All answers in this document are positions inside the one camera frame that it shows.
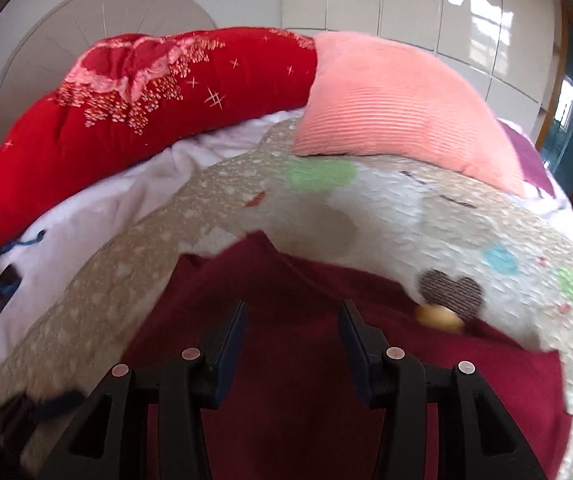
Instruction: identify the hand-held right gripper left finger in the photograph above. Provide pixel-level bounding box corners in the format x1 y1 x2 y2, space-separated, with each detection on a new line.
36 300 247 480

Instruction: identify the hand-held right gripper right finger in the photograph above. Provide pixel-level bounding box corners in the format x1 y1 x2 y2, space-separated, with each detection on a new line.
339 300 549 480

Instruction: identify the maroon sweater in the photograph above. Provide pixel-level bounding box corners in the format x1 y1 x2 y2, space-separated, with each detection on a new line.
121 232 573 480

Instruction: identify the patchwork heart bedspread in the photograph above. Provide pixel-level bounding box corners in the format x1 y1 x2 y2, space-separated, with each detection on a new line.
0 115 573 480

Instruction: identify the white bed sheet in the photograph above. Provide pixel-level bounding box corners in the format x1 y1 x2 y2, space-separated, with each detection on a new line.
0 109 307 371

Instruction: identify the red embroidered bolster pillow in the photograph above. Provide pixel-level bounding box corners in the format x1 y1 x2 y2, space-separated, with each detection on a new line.
0 29 317 263

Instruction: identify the pink ribbed pillow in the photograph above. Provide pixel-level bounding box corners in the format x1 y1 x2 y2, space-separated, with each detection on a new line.
291 31 527 198

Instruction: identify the purple pillow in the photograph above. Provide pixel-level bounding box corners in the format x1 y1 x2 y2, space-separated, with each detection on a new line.
500 119 558 197

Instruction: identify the teal glass door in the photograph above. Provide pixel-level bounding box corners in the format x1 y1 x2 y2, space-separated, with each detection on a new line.
539 25 573 171

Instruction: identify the glossy white wardrobe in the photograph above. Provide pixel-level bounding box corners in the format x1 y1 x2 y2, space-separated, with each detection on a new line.
281 0 565 107

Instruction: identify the round white headboard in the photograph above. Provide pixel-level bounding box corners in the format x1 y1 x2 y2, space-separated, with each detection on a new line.
0 0 220 136

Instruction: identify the blue cord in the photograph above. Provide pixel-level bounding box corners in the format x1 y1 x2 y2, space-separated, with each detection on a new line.
0 229 48 301

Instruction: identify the wooden door frame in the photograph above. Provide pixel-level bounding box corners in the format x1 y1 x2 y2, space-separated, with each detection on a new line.
536 2 572 141

